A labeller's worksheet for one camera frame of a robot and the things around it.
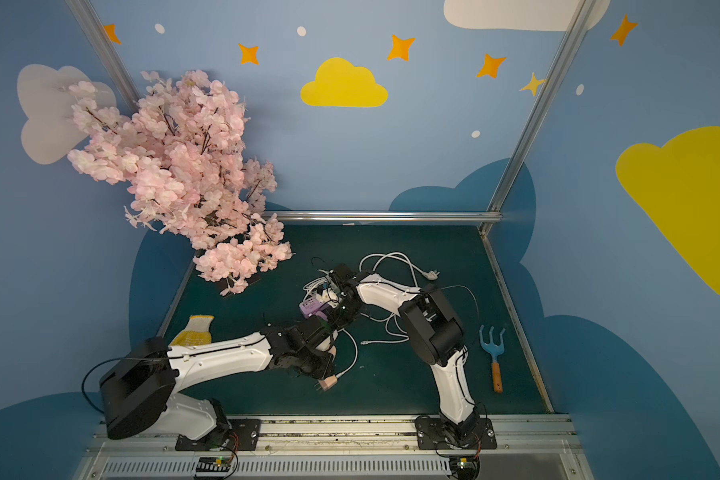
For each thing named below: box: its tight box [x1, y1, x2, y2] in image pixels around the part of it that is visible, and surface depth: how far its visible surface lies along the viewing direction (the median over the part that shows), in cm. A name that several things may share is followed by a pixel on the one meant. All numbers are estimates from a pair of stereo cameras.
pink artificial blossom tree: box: [66, 69, 293, 296], surface depth 69 cm
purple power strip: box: [299, 295, 328, 322], surface depth 98 cm
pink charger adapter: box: [319, 375, 338, 392], surface depth 82 cm
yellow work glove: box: [170, 315, 215, 347], surface depth 95 cm
